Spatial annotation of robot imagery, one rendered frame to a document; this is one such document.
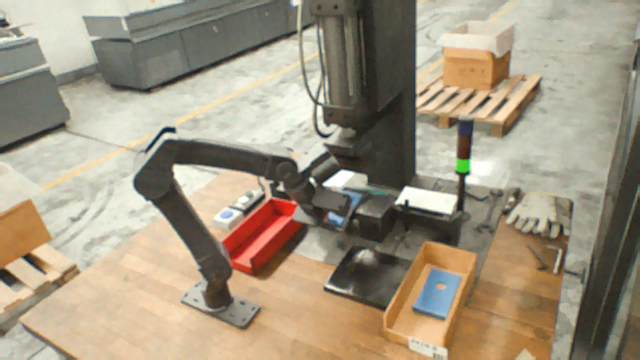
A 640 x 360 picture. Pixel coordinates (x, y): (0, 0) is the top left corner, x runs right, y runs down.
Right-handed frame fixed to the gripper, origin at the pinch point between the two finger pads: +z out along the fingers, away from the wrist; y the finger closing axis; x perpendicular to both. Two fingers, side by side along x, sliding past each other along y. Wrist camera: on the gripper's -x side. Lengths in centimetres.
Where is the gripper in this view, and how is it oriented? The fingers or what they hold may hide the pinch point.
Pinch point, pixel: (324, 218)
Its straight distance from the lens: 109.1
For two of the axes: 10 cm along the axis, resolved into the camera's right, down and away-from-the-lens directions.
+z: 3.4, 4.8, 8.1
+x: -8.7, -1.8, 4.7
